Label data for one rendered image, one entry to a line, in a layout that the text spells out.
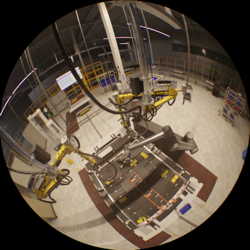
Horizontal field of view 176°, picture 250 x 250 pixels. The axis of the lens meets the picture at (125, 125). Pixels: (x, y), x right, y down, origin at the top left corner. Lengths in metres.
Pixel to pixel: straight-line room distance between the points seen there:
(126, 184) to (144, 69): 1.71
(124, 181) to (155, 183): 0.58
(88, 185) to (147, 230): 2.30
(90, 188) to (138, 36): 3.53
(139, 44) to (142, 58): 0.14
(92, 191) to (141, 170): 2.02
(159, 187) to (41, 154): 1.71
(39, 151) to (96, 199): 2.53
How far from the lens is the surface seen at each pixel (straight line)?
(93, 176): 2.08
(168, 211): 2.05
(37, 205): 4.61
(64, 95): 9.54
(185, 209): 2.12
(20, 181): 4.55
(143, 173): 1.63
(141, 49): 0.78
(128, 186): 1.64
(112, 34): 4.77
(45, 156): 0.88
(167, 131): 1.17
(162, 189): 1.66
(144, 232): 2.13
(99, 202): 3.03
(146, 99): 0.89
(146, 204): 1.67
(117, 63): 4.45
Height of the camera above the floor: 2.63
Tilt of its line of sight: 46 degrees down
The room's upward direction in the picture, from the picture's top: 17 degrees counter-clockwise
